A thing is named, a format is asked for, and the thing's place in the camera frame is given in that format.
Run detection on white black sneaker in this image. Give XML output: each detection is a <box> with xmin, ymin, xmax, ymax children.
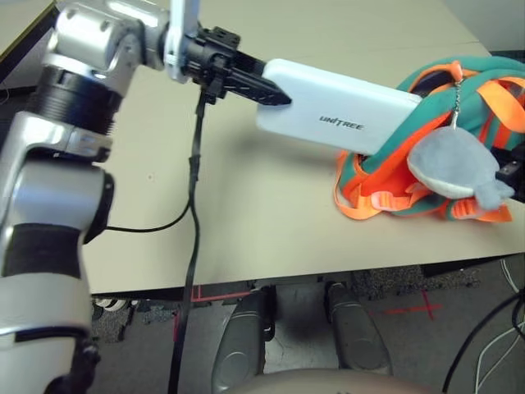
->
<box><xmin>92</xmin><ymin>296</ymin><xmax>133</xmax><ymax>318</ymax></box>

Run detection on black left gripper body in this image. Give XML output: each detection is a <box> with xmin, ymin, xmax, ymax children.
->
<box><xmin>185</xmin><ymin>25</ymin><xmax>242</xmax><ymax>106</ymax></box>

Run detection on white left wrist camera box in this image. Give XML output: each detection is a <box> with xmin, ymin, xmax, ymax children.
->
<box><xmin>163</xmin><ymin>0</ymin><xmax>203</xmax><ymax>84</ymax></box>

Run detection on orange and teal backpack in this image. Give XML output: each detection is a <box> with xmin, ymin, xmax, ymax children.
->
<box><xmin>334</xmin><ymin>57</ymin><xmax>525</xmax><ymax>225</ymax></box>

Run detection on grey plush whale keychain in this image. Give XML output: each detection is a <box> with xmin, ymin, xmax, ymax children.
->
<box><xmin>406</xmin><ymin>76</ymin><xmax>516</xmax><ymax>212</ymax></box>

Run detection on grey robot torso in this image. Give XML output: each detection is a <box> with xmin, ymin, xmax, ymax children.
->
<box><xmin>241</xmin><ymin>366</ymin><xmax>448</xmax><ymax>394</ymax></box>

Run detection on white Unitree pencil case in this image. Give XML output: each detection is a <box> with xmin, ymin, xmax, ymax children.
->
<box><xmin>254</xmin><ymin>58</ymin><xmax>424</xmax><ymax>158</ymax></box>

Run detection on grey right robot leg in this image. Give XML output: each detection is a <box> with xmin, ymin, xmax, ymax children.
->
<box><xmin>326</xmin><ymin>281</ymin><xmax>393</xmax><ymax>377</ymax></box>

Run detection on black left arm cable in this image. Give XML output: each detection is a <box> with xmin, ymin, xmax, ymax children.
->
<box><xmin>105</xmin><ymin>92</ymin><xmax>208</xmax><ymax>394</ymax></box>

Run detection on white floor cable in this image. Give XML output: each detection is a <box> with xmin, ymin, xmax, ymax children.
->
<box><xmin>477</xmin><ymin>257</ymin><xmax>525</xmax><ymax>394</ymax></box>

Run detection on grey robot feet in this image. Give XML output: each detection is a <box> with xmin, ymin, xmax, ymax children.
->
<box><xmin>211</xmin><ymin>286</ymin><xmax>276</xmax><ymax>394</ymax></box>

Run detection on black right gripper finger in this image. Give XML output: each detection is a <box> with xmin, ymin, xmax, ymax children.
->
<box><xmin>491</xmin><ymin>141</ymin><xmax>525</xmax><ymax>166</ymax></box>
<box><xmin>495</xmin><ymin>161</ymin><xmax>525</xmax><ymax>194</ymax></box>

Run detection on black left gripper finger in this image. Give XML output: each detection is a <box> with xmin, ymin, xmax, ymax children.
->
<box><xmin>223</xmin><ymin>72</ymin><xmax>294</xmax><ymax>108</ymax></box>
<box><xmin>235</xmin><ymin>49</ymin><xmax>267</xmax><ymax>77</ymax></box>

